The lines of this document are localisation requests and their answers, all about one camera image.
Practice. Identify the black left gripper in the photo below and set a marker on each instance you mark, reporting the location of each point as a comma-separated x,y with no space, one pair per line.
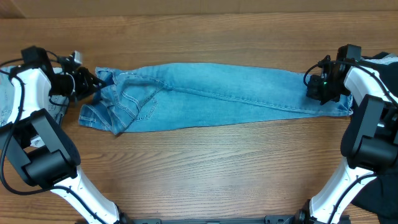
82,84

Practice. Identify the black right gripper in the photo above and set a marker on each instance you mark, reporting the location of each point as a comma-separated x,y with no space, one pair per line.
315,88

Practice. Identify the medium blue jeans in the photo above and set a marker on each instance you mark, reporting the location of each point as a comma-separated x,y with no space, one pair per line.
184,95

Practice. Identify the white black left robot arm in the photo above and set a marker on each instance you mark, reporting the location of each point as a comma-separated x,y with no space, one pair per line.
33,142

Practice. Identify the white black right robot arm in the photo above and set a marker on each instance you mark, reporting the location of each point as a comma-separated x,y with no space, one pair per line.
318,209

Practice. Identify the folded light blue jeans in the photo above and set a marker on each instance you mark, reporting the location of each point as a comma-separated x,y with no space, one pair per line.
57,107

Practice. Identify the black cloth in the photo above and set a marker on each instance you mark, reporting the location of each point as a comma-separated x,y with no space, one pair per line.
369,145

